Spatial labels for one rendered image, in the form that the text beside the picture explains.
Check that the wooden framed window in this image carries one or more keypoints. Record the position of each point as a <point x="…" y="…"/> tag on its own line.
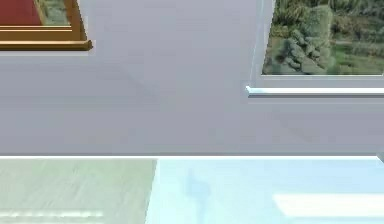
<point x="40" y="35"/>

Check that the white framed window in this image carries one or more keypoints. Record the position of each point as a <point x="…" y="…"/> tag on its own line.
<point x="320" y="40"/>

